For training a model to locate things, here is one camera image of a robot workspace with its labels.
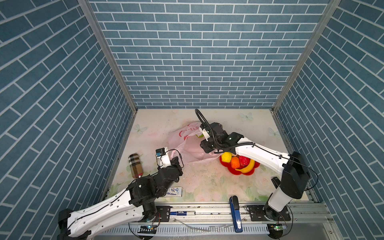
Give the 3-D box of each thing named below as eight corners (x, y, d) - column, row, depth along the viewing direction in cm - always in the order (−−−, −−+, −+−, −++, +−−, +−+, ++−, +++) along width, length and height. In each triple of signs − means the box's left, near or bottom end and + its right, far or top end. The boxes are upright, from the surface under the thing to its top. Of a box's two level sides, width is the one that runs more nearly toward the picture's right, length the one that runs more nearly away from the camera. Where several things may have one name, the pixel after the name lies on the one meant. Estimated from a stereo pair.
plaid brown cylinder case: (133, 179, 87) (131, 176, 84) (129, 158, 95) (127, 155, 93) (144, 174, 89) (142, 172, 86) (139, 154, 97) (137, 151, 94)
